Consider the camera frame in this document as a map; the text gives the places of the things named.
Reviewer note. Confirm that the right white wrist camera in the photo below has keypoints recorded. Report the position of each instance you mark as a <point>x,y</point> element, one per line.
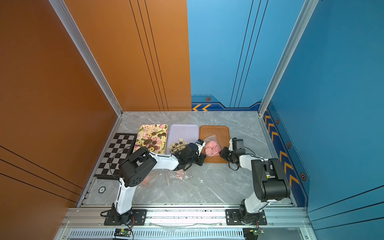
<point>231,144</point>

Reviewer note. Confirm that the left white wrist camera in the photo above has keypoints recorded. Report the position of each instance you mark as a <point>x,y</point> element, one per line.
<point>200,144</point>

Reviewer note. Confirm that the aluminium front rail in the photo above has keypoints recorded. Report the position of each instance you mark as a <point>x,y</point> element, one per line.
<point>192,216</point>

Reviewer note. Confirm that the left green circuit board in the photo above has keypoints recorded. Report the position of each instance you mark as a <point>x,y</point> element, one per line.
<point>124,233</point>

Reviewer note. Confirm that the ziploc bag pink cookies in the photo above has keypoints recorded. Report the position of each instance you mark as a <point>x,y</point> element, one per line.
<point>212,147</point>

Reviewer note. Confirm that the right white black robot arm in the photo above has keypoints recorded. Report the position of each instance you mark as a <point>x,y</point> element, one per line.
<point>269,182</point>

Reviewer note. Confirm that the ziploc bag mixed cookies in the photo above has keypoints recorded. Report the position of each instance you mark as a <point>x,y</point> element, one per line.
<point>177,176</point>

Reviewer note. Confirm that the brown plastic tray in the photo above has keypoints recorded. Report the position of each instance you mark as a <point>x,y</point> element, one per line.
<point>222,134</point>

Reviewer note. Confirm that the lavender plastic tray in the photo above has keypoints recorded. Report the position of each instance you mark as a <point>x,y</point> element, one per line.
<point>190,134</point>

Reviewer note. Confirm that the black white checkerboard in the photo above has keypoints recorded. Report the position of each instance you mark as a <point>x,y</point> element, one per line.
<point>119,148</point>

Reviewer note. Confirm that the floral pattern tray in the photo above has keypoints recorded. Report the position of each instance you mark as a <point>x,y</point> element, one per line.
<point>150,138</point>

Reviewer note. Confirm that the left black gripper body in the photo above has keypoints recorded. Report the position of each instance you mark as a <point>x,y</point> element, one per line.
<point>200,160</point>

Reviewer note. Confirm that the poured mixed cookies pile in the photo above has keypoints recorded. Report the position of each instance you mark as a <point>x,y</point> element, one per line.
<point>177,146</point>

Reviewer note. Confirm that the round floor grommet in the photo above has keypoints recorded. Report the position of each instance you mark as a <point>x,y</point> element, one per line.
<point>102,190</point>

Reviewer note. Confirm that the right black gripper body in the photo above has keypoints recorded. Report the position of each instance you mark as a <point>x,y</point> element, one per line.
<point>228,155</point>

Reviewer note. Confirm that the green circuit board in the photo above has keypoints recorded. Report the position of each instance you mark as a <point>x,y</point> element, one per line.
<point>252,233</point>
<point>124,233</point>

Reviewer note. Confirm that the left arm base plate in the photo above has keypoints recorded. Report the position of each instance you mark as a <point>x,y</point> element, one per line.
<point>135,217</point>

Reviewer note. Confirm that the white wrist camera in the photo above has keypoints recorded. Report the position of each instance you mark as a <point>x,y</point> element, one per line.
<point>231,144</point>
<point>200,144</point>

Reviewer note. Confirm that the ziploc bag ring cookies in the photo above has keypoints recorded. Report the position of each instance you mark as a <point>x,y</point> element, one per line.
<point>149,180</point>

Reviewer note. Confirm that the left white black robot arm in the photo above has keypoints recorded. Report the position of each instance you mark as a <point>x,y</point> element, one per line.
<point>139,164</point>

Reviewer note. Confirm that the right green circuit board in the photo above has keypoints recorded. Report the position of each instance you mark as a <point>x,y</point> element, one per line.
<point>252,233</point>

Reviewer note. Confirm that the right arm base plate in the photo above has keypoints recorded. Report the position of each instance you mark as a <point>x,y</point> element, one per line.
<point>235,217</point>

